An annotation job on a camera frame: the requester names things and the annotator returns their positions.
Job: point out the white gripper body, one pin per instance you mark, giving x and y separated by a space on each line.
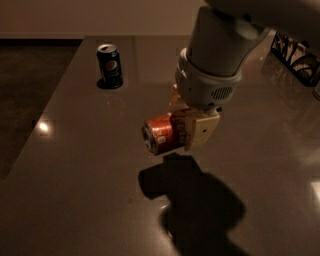
207 89

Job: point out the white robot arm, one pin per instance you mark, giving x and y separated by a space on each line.
226 31

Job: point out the blue pepsi can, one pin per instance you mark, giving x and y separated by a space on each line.
110 65

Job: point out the red coke can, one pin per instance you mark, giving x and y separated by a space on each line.
160 134

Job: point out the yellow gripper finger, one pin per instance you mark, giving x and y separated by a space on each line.
176 102
199 126

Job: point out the black wire basket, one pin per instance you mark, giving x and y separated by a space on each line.
298 59

